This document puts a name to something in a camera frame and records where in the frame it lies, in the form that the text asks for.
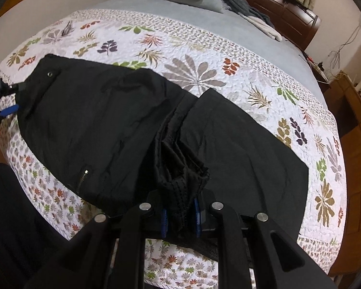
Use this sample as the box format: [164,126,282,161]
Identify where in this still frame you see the wooden desk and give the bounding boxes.
[329,72,361,133]

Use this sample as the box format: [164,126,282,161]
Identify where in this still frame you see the black pants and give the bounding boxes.
[16,53,309,244]

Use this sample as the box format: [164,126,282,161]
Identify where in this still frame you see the dark wooden headboard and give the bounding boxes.
[230,0,322,52]

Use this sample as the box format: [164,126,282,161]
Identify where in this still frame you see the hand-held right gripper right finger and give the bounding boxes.
[193,190,337,289]

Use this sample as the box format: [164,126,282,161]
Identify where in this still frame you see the hanging cables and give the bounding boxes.
[328,21,361,77]

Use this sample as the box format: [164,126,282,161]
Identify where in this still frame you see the floral quilt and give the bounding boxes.
[0,7,346,289]

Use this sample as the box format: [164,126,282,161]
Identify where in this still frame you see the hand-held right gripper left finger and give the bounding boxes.
[24,191,168,289]

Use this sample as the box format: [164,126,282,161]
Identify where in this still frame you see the white garment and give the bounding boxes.
[241,13,283,41]

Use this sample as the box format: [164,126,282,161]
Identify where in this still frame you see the grey-blue bed sheet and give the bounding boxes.
[87,0,327,112]

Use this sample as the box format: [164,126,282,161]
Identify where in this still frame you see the wooden nightstand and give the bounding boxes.
[301,50,331,92]

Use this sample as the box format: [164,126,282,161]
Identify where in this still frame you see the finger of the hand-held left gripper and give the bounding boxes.
[6,82,27,95]
[0,105,19,124]

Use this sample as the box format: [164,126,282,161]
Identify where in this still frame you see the dark grey blanket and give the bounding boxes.
[224,0,274,29]

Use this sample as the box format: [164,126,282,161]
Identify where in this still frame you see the person's dark trousers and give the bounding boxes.
[0,163,79,289]

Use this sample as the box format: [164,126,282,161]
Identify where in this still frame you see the grey-blue pillow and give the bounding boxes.
[144,0,225,14]

